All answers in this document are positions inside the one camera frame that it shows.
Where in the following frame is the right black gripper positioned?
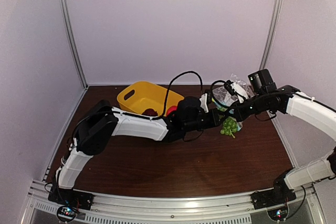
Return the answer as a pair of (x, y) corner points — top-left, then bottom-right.
(225, 92), (268, 122)

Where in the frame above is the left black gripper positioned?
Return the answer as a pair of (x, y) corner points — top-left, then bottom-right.
(184, 108), (229, 133)

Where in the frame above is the bright red plastic apple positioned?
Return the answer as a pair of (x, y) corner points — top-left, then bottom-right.
(166, 105), (177, 116)

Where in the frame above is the green plastic grape bunch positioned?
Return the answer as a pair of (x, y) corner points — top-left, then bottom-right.
(220, 118), (238, 138)

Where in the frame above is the clear zip top bag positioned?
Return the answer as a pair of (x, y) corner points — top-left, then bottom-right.
(213, 74), (254, 133)

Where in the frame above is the dark red plastic apple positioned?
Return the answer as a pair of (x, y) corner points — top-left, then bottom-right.
(142, 108), (158, 116)

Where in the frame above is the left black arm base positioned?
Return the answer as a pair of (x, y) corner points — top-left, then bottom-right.
(48, 177), (94, 210)

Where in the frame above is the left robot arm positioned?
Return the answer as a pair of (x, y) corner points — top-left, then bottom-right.
(53, 97), (225, 205)

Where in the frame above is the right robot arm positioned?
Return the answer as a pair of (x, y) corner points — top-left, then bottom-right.
(228, 69), (335, 204)

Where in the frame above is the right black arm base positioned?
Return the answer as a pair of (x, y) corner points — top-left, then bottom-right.
(250, 170), (296, 210)

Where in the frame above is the yellow plastic basket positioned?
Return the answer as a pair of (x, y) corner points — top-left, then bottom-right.
(117, 81), (185, 120)

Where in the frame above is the right circuit board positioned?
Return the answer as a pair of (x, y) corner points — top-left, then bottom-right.
(267, 206), (289, 222)

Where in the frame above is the circuit board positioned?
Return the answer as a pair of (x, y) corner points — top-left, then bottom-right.
(56, 206), (78, 222)
(267, 206), (289, 222)

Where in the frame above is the left circuit board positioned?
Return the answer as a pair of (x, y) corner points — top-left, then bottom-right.
(56, 206), (78, 222)

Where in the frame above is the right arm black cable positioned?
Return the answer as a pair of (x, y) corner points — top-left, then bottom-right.
(209, 79), (279, 122)

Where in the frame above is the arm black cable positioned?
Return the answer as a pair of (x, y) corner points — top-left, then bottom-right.
(67, 70), (204, 156)
(209, 79), (279, 122)

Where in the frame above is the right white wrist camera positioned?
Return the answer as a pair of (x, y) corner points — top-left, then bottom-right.
(224, 80), (249, 103)

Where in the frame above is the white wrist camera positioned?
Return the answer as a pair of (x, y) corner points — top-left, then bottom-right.
(199, 90), (212, 113)
(224, 80), (249, 103)

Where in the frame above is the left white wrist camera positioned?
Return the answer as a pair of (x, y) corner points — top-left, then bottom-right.
(199, 90), (212, 113)

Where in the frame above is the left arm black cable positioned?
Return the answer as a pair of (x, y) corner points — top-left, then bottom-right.
(67, 70), (204, 156)

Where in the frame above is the right aluminium frame post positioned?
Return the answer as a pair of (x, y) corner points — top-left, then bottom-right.
(259, 0), (284, 70)

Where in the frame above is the aluminium frame post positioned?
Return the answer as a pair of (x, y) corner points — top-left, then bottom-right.
(54, 0), (89, 91)
(259, 0), (284, 70)

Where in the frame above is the front aluminium rail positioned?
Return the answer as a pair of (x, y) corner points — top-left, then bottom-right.
(19, 180), (327, 223)

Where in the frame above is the left aluminium frame post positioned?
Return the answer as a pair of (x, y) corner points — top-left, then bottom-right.
(54, 0), (89, 91)

